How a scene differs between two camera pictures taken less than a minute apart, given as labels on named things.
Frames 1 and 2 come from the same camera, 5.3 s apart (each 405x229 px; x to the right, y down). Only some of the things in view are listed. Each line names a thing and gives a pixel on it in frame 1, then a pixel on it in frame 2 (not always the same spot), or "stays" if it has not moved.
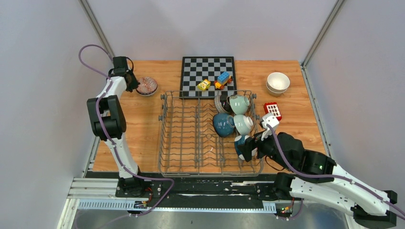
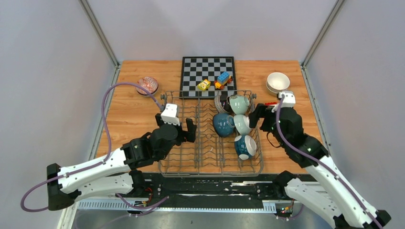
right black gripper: x=250 y=143 to x=260 y=112
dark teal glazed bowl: x=224 y=124 stays
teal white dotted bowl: x=240 y=140 stays
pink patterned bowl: x=148 y=86 stays
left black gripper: x=135 y=84 to x=190 y=135
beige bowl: x=277 y=82 stays
